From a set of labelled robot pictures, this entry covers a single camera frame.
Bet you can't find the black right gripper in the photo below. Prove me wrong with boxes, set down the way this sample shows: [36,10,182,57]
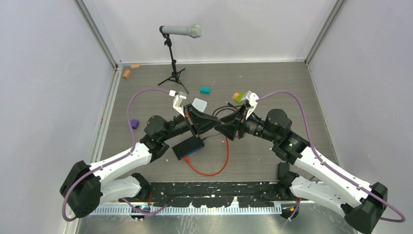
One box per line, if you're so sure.
[215,103,279,143]

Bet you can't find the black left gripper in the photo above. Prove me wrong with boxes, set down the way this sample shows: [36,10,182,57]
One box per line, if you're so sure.
[161,104,221,142]

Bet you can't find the white router box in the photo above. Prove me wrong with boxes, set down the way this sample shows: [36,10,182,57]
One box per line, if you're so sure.
[192,98,207,113]

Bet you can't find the black ethernet cable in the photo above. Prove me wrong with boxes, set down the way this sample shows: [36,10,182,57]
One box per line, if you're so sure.
[211,100,241,118]

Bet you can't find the black network switch blue ports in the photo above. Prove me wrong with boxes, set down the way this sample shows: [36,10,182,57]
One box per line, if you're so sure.
[172,136,205,160]

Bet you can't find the red ethernet cable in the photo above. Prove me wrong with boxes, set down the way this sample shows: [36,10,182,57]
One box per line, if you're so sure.
[183,136,230,177]

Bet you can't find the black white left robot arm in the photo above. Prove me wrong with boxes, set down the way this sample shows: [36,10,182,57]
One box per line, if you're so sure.
[59,104,221,222]

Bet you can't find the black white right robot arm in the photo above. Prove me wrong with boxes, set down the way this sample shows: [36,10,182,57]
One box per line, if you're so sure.
[215,105,388,234]

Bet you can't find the green lego brick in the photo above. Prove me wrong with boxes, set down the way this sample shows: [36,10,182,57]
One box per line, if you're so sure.
[235,92,245,103]

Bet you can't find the peach toy block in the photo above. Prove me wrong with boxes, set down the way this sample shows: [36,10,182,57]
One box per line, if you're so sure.
[232,92,240,100]

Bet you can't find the teal toy block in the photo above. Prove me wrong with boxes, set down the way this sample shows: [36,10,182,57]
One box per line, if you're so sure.
[200,87,211,95]

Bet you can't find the black microphone tripod stand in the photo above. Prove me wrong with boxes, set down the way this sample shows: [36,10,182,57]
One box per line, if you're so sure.
[158,33,189,94]

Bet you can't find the purple toy block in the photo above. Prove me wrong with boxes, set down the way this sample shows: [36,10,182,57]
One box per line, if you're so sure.
[130,119,140,130]

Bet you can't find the grey microphone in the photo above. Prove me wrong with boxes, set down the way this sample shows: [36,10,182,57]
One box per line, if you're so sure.
[160,24,203,39]

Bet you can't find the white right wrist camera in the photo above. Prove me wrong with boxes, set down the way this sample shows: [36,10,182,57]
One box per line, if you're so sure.
[242,91,259,119]

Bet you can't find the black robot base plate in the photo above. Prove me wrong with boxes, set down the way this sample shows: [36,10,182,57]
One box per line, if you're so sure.
[117,180,311,209]

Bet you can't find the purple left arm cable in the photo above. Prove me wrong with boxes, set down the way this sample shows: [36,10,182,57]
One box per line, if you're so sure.
[61,89,176,223]

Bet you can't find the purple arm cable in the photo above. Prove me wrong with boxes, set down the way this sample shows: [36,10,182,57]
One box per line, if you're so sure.
[61,89,176,223]
[256,90,407,223]

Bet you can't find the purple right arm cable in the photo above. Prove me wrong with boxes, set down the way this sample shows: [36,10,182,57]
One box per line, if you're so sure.
[256,90,407,223]

